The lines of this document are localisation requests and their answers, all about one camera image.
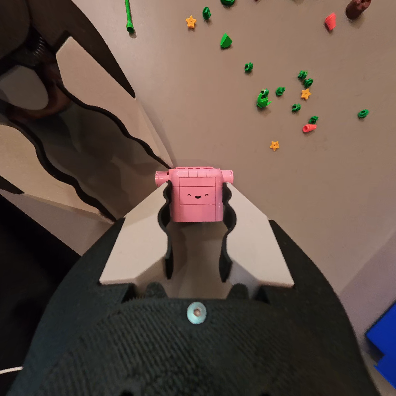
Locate brown round brick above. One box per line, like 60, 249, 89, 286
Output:
345, 0, 372, 20

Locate green flexible rod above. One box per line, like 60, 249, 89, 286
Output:
125, 0, 136, 34

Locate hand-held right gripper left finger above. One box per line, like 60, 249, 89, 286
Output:
99, 181, 174, 285

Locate pink smiley face tile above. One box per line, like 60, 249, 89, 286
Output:
179, 186, 217, 205

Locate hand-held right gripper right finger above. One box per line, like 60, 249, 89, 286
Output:
219, 182, 294, 288

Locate green spiky leaf piece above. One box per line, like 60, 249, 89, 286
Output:
256, 89, 273, 109

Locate scattered small green clips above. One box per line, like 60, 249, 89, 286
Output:
203, 7, 369, 125

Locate person's black jacket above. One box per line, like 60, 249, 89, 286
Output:
0, 195, 81, 396

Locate pink brick block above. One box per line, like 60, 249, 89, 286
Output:
170, 167, 223, 223

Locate person's left hand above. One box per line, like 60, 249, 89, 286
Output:
8, 57, 74, 120

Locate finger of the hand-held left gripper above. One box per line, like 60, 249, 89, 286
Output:
56, 35, 174, 170
0, 121, 116, 224

